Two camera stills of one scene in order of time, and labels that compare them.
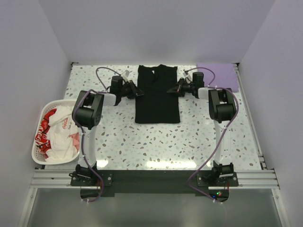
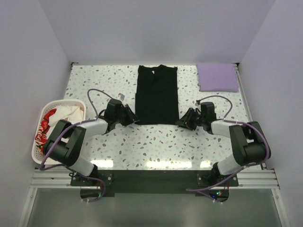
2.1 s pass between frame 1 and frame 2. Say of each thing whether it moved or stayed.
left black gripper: moved
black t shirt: stayed
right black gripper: moved
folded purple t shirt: stayed
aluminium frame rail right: stayed
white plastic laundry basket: stayed
